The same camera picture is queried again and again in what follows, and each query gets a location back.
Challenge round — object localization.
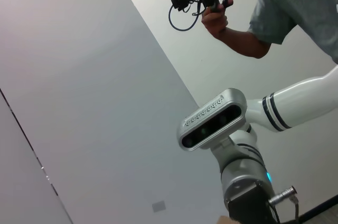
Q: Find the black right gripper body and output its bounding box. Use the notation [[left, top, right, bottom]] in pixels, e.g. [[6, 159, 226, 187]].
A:
[[224, 180, 281, 224]]

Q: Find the khaki canvas food bag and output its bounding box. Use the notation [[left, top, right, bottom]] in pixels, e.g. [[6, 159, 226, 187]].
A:
[[216, 215, 233, 224]]

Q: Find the person's bare forearm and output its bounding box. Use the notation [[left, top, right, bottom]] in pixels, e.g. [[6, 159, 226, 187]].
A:
[[215, 27, 272, 60]]

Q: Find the person's bare hand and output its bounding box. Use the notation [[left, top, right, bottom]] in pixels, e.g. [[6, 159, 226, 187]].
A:
[[201, 0, 234, 41]]

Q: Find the grey t-shirt pink print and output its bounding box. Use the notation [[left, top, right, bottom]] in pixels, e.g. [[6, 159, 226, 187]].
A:
[[248, 0, 338, 65]]

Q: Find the right gripper connector cable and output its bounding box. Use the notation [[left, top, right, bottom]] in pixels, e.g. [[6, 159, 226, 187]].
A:
[[268, 186, 301, 224]]

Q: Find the grey wall outlet plate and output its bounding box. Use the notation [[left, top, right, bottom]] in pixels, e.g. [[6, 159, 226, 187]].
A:
[[152, 200, 166, 213]]

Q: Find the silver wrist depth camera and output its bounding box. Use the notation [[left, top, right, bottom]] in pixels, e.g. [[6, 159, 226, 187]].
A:
[[176, 88, 248, 152]]

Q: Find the black controller cable loop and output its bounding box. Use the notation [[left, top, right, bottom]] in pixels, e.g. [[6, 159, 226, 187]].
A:
[[168, 1, 205, 32]]

